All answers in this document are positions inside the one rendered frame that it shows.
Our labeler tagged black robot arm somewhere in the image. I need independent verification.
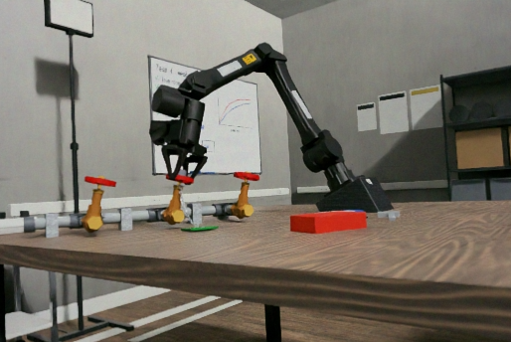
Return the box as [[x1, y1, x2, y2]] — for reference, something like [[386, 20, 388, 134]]
[[149, 42, 365, 198]]

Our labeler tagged green tag on white chain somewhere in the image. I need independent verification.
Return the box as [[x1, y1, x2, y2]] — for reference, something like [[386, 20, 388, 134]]
[[176, 185, 218, 231]]

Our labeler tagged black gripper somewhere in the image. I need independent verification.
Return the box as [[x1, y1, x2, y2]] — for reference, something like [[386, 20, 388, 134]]
[[161, 119, 208, 180]]

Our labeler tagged red rectangular block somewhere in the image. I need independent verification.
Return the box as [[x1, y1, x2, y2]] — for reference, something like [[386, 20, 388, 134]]
[[290, 211, 367, 234]]

